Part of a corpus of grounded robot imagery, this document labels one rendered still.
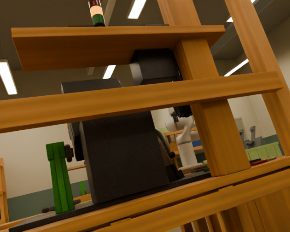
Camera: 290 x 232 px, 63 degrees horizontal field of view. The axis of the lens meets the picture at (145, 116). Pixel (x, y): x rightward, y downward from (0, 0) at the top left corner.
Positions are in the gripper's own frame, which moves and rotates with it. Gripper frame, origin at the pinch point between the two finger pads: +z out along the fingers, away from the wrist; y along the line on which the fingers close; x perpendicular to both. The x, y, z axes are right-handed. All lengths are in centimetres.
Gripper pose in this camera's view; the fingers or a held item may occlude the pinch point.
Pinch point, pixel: (176, 119)
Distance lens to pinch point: 181.2
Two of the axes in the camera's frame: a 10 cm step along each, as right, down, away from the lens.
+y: -3.0, 3.1, 9.0
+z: 2.4, 9.4, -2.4
